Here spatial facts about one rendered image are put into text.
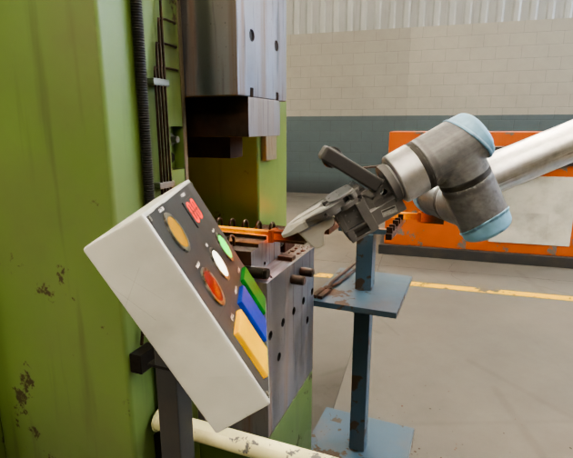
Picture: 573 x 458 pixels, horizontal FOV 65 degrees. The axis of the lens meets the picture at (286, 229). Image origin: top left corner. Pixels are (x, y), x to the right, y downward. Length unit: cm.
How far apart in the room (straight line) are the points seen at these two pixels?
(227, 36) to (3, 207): 63
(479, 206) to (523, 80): 807
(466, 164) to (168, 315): 52
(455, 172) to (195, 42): 66
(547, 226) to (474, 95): 432
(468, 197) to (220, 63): 62
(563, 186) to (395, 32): 496
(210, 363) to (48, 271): 62
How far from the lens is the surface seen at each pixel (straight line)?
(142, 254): 53
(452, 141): 78
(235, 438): 107
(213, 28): 112
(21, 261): 117
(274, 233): 125
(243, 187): 153
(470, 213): 83
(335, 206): 74
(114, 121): 94
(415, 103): 871
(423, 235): 477
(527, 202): 479
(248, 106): 112
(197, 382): 58
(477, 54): 882
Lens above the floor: 129
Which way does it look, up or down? 13 degrees down
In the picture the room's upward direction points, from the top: straight up
